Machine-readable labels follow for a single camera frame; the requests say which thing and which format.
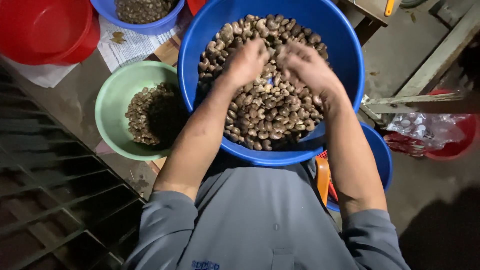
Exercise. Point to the small blue plastic basin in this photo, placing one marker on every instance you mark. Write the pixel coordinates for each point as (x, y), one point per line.
(157, 27)

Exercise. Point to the grey wooden frame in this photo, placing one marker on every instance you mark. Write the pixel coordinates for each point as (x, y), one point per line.
(423, 75)

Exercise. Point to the pile of small brown nuts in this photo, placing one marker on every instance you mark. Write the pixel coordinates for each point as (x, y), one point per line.
(140, 10)

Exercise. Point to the green plastic basin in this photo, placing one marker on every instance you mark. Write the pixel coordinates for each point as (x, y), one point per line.
(112, 108)

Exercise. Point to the large blue plastic basin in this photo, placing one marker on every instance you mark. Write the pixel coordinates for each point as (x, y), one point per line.
(337, 48)

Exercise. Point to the blue plastic tub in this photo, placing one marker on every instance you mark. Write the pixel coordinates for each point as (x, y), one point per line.
(380, 157)

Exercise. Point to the person's left hand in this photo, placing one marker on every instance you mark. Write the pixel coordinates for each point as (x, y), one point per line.
(245, 63)

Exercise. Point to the person's right fingers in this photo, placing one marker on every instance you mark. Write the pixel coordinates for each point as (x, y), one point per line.
(287, 56)

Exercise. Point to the person's grey shirt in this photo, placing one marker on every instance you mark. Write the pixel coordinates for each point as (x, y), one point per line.
(262, 225)

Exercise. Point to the red plastic basin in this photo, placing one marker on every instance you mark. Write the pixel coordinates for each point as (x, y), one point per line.
(45, 30)

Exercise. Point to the printed newspaper sheet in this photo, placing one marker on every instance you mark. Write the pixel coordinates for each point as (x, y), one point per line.
(131, 47)

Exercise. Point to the red bucket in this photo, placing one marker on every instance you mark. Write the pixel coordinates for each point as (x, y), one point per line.
(455, 144)

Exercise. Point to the pile of dark cashew nuts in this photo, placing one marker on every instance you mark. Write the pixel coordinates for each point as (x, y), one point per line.
(150, 116)

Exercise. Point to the red plastic lid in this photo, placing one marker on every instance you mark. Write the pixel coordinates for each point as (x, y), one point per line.
(195, 5)

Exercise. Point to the white paper sheet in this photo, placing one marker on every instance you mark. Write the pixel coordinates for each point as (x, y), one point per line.
(41, 75)

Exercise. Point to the dark slatted rack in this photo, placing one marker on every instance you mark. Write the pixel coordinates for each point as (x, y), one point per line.
(48, 180)

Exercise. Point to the person's right hand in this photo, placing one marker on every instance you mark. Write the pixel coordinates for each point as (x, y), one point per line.
(305, 69)

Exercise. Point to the person's left fingers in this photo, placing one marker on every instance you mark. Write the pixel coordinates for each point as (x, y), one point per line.
(258, 47)

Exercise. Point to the clear plastic bag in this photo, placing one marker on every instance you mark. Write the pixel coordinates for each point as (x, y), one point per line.
(427, 129)

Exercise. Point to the heap of cashew nuts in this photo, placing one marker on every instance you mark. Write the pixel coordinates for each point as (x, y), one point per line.
(270, 112)

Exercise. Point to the orange plastic basket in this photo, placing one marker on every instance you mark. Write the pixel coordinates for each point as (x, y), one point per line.
(322, 178)

